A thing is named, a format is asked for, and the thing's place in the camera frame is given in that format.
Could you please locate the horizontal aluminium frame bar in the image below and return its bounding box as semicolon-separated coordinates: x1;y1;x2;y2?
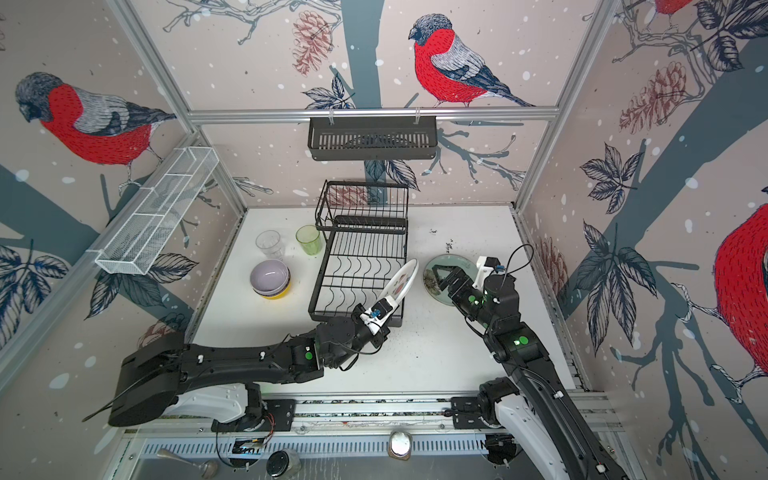
187;106;560;126

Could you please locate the black hanging wall basket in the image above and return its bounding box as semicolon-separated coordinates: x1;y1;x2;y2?
307;116;438;161

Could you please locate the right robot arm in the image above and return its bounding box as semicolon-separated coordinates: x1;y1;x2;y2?
432;265;627;479

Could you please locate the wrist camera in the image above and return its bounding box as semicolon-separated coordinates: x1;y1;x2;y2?
473;256;505;290
361;296;399;335

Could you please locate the clear glass tumbler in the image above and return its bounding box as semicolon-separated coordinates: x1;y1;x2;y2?
255;230;285;260

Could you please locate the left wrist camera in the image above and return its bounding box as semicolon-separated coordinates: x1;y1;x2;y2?
361;296;399;335

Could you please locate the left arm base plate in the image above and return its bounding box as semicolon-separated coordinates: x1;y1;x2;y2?
211;399;297;433

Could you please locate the green glass tumbler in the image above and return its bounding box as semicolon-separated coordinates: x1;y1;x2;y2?
295;225;324;256

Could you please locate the pale green plate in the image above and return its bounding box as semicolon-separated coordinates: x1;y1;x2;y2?
423;254;478;306

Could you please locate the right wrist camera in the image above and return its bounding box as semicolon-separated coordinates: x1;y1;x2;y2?
473;256;505;290

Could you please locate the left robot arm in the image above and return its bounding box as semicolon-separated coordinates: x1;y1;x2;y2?
103;300;395;432

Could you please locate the lilac ceramic bowl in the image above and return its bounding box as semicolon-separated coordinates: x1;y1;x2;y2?
250;259;291;295

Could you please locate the yellow ceramic bowl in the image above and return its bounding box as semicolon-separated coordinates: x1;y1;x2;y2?
256;284;292;300

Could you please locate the white plate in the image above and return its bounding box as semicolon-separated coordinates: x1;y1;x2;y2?
378;259;419;307

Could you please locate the small metal cup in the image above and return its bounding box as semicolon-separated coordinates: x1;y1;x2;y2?
387;430;413;461

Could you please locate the black two-tier dish rack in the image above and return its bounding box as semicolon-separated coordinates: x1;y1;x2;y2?
308;180;409;322

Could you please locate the aluminium mounting rail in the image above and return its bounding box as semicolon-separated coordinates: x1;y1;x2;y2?
124;391;619;438

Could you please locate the white wire mesh shelf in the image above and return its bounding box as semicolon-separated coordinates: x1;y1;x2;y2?
95;146;219;275

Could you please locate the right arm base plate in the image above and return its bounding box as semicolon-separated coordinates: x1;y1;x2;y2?
445;397;501;430

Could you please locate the round metal can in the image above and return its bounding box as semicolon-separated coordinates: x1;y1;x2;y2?
266;449;301;479

